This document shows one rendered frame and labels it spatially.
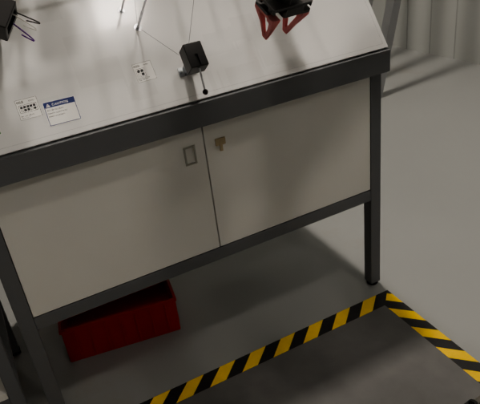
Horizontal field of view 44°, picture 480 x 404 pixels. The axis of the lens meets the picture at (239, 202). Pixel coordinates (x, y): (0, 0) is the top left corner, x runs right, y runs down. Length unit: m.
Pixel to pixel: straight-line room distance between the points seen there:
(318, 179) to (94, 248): 0.70
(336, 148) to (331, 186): 0.12
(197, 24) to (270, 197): 0.54
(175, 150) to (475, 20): 3.17
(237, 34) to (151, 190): 0.47
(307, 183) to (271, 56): 0.42
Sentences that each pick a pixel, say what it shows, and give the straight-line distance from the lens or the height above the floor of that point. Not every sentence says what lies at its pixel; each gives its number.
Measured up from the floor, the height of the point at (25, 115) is 0.93.
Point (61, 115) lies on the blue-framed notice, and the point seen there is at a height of 0.91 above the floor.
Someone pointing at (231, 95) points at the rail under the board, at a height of 0.86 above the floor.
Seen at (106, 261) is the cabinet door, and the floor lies 0.49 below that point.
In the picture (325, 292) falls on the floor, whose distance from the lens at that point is 2.18.
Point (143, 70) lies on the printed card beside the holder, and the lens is 1.51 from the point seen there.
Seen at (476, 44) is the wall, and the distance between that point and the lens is 4.46.
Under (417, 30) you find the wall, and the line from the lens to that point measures 4.76.
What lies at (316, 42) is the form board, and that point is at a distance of 1.69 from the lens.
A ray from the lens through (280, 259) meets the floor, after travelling 2.36.
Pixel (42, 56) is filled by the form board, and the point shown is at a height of 1.03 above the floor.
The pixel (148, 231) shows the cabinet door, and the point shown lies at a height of 0.54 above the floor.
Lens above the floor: 1.37
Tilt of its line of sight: 30 degrees down
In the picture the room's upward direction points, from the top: 7 degrees counter-clockwise
